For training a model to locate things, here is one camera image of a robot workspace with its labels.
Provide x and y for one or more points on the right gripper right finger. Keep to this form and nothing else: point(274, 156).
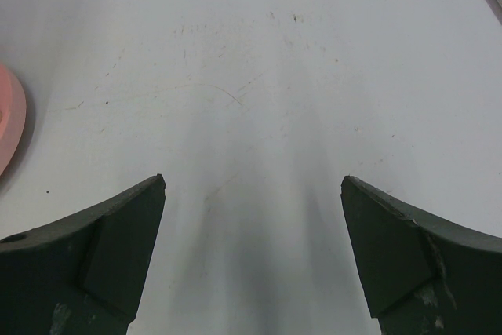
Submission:
point(420, 273)

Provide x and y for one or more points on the pink three-tier shelf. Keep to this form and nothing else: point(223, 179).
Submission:
point(13, 115)

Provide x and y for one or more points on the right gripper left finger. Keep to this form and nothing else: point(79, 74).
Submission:
point(84, 273)

